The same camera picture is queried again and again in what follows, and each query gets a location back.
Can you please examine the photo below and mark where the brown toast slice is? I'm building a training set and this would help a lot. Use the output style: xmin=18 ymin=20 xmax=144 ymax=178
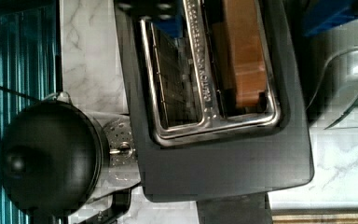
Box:
xmin=212 ymin=0 xmax=267 ymax=108

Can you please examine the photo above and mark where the stainless steel sink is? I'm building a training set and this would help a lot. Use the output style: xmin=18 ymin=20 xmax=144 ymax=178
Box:
xmin=303 ymin=20 xmax=358 ymax=130

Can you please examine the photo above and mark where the black lidded steel kettle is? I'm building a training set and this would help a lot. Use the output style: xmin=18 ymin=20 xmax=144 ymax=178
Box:
xmin=0 ymin=91 xmax=141 ymax=217

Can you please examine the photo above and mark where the teal tiled backsplash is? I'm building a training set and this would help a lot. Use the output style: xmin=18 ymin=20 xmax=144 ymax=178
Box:
xmin=0 ymin=0 xmax=62 ymax=224

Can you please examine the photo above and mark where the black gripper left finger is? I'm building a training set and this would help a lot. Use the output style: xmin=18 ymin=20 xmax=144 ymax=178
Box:
xmin=114 ymin=0 xmax=183 ymax=38

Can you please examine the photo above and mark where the black toaster with chrome slots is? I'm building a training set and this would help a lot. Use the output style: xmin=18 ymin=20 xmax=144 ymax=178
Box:
xmin=114 ymin=0 xmax=315 ymax=203

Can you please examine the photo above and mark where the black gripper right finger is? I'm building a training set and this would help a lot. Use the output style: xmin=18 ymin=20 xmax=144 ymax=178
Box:
xmin=302 ymin=0 xmax=358 ymax=37

